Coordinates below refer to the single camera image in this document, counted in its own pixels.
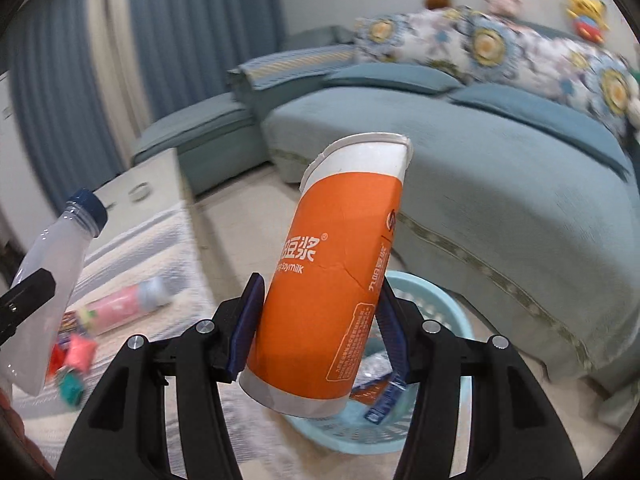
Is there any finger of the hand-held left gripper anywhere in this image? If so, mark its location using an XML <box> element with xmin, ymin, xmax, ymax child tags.
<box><xmin>0</xmin><ymin>267</ymin><xmax>57</xmax><ymax>347</ymax></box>

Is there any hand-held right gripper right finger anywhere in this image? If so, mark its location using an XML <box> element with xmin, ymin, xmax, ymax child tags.
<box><xmin>375</xmin><ymin>280</ymin><xmax>585</xmax><ymax>480</ymax></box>

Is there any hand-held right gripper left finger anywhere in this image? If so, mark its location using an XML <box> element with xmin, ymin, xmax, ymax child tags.
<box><xmin>55</xmin><ymin>272</ymin><xmax>266</xmax><ymax>480</ymax></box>

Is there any clear bottle blue cap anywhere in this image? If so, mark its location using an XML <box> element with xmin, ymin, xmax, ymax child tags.
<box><xmin>0</xmin><ymin>189</ymin><xmax>109</xmax><ymax>397</ymax></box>

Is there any light blue plastic basket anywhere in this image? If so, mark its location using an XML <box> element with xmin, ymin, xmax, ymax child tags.
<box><xmin>287</xmin><ymin>270</ymin><xmax>473</xmax><ymax>457</ymax></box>

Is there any orange paper cup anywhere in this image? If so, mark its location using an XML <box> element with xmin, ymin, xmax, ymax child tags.
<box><xmin>238</xmin><ymin>131</ymin><xmax>414</xmax><ymax>419</ymax></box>

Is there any clear plastic wrap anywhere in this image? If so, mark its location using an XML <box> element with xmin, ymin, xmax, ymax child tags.
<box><xmin>357</xmin><ymin>352</ymin><xmax>392</xmax><ymax>383</ymax></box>

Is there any striped colourful snack packet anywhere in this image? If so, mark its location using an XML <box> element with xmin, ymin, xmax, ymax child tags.
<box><xmin>57</xmin><ymin>310</ymin><xmax>93</xmax><ymax>336</ymax></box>

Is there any orange wrapper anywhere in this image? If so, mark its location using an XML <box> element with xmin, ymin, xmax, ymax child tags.
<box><xmin>350</xmin><ymin>377</ymin><xmax>388</xmax><ymax>405</ymax></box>

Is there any blue wrapper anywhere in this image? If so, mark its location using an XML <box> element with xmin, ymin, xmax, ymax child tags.
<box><xmin>363</xmin><ymin>379</ymin><xmax>402</xmax><ymax>423</ymax></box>

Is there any red snack wrapper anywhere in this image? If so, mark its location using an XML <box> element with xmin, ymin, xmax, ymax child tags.
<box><xmin>46</xmin><ymin>345</ymin><xmax>68</xmax><ymax>381</ymax></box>

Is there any pink snack wrapper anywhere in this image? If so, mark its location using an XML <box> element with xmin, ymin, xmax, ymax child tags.
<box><xmin>66</xmin><ymin>334</ymin><xmax>98</xmax><ymax>375</ymax></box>

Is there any pink tube bottle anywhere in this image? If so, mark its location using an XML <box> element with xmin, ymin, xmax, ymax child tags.
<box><xmin>70</xmin><ymin>276</ymin><xmax>173</xmax><ymax>337</ymax></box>

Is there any teal snack wrapper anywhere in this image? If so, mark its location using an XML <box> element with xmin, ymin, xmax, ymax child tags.
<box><xmin>59</xmin><ymin>372</ymin><xmax>86</xmax><ymax>406</ymax></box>

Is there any grey striped table cloth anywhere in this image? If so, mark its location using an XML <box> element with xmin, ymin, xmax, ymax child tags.
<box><xmin>10</xmin><ymin>200</ymin><xmax>301</xmax><ymax>480</ymax></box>

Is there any white coffee table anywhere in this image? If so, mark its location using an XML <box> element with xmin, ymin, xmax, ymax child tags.
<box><xmin>92</xmin><ymin>147</ymin><xmax>193</xmax><ymax>261</ymax></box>

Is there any teal bed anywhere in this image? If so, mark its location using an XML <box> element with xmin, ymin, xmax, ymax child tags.
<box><xmin>262</xmin><ymin>67</ymin><xmax>640</xmax><ymax>396</ymax></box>

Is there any teal sofa bench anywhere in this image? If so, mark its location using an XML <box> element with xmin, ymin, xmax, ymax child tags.
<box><xmin>131</xmin><ymin>25</ymin><xmax>357</xmax><ymax>197</ymax></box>

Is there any blue curtain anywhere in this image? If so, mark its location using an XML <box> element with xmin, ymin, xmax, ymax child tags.
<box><xmin>5</xmin><ymin>0</ymin><xmax>288</xmax><ymax>198</ymax></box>

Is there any teal pillow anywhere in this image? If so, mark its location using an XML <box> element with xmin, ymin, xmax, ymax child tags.
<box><xmin>447</xmin><ymin>82</ymin><xmax>632</xmax><ymax>181</ymax></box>
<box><xmin>324</xmin><ymin>62</ymin><xmax>463</xmax><ymax>96</ymax></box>

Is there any floral long pillow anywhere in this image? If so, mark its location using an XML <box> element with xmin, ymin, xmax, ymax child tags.
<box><xmin>352</xmin><ymin>6</ymin><xmax>640</xmax><ymax>136</ymax></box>

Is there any yellow plush toy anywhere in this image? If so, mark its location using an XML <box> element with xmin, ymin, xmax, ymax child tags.
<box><xmin>556</xmin><ymin>0</ymin><xmax>612</xmax><ymax>42</ymax></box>

